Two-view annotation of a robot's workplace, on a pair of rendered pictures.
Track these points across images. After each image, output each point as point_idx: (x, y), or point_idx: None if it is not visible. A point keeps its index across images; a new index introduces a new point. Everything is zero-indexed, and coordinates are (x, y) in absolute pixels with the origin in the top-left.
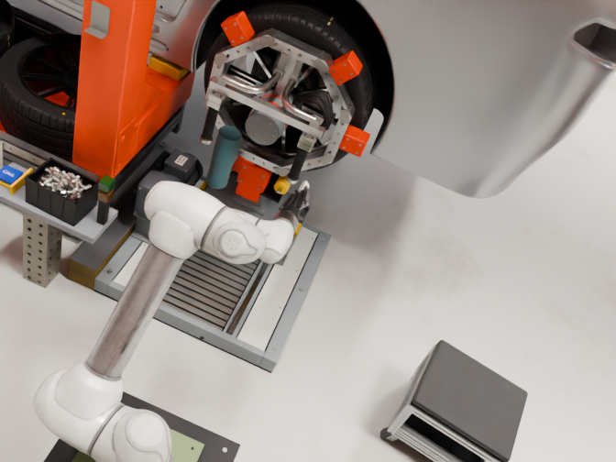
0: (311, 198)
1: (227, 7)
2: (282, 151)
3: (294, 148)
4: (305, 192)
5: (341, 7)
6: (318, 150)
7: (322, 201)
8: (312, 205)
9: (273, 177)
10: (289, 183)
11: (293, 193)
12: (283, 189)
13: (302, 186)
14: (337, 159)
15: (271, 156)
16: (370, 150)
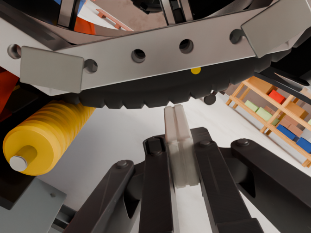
0: (70, 193)
1: None
2: (60, 27)
3: (99, 33)
4: (265, 157)
5: None
6: (210, 16)
7: (84, 198)
8: (71, 205)
9: (11, 125)
10: (65, 140)
11: (133, 164)
12: (42, 156)
13: (181, 125)
14: (251, 70)
15: (15, 16)
16: (305, 76)
